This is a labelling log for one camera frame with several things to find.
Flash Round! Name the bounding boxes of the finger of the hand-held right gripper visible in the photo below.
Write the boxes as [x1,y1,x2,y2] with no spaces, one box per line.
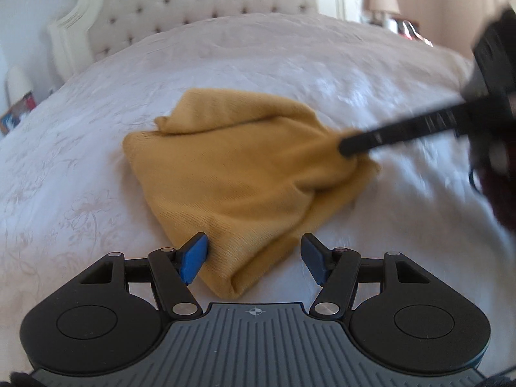
[337,100,476,158]

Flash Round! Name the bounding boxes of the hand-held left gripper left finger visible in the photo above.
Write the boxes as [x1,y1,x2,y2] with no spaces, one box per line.
[78,232,210,319]

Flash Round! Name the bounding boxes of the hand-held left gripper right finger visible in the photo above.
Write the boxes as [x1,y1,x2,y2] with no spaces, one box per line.
[300,233,434,319]

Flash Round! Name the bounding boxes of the mustard yellow knit garment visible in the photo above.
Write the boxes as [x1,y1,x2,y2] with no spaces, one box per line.
[122,87,382,300]

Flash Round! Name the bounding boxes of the beige curtain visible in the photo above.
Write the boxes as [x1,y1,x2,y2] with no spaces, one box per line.
[390,0,516,62]

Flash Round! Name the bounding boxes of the red and black items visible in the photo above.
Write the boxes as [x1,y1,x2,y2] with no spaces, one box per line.
[396,18,435,48]

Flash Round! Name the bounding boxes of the white embroidered bedspread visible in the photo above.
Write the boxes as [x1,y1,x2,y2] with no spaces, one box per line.
[0,12,516,376]

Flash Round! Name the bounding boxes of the white bedside lamp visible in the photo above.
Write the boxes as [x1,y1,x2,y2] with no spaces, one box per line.
[4,65,33,108]

